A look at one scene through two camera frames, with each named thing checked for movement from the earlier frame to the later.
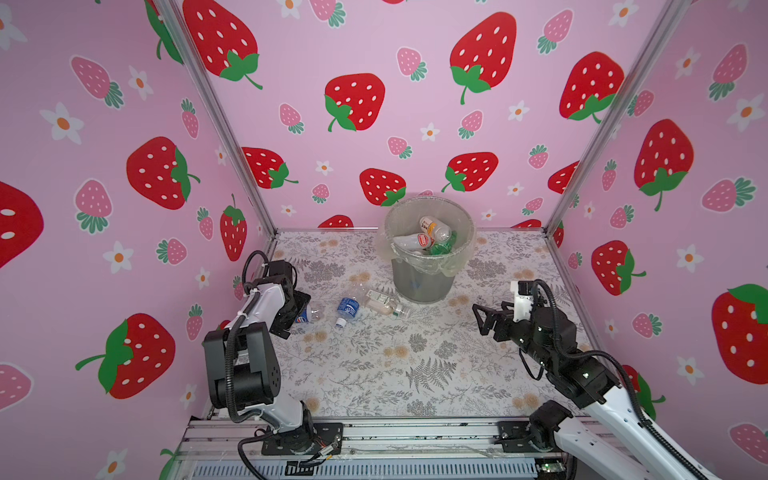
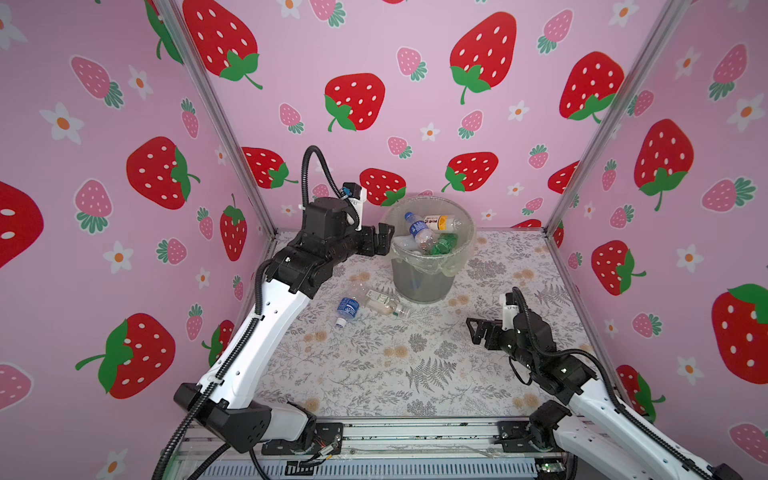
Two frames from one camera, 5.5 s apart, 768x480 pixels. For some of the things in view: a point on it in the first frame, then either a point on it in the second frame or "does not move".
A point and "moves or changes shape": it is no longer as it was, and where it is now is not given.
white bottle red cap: x=411 y=241 does not move
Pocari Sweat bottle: x=347 y=309 does not move
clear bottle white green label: x=382 y=303 does not move
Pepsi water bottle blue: x=305 y=315 → x=420 y=231
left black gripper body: x=286 y=321 → x=352 y=245
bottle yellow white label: x=438 y=231 moves or changes shape
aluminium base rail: x=387 y=449 does not move
